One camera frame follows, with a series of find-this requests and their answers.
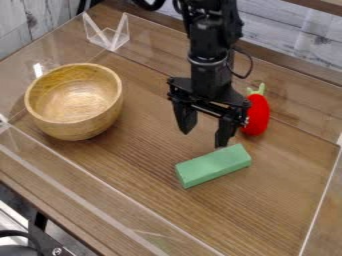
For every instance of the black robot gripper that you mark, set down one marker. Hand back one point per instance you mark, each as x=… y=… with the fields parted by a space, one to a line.
x=208 y=92

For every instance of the black table leg bracket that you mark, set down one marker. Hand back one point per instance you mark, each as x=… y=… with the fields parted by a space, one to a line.
x=50 y=246

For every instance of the clear acrylic tray wall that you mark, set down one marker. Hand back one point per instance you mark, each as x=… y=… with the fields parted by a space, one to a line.
x=114 y=224

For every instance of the red plush radish toy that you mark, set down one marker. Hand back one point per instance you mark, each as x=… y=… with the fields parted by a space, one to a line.
x=258 y=112

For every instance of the clear acrylic corner bracket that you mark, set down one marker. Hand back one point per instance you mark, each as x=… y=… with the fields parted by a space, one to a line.
x=108 y=38

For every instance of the green rectangular block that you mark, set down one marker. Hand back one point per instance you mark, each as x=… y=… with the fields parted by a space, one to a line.
x=213 y=165

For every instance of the brown wooden bowl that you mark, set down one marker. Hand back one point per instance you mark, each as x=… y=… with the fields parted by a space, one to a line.
x=75 y=101

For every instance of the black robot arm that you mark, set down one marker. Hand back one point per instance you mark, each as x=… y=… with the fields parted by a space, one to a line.
x=213 y=26

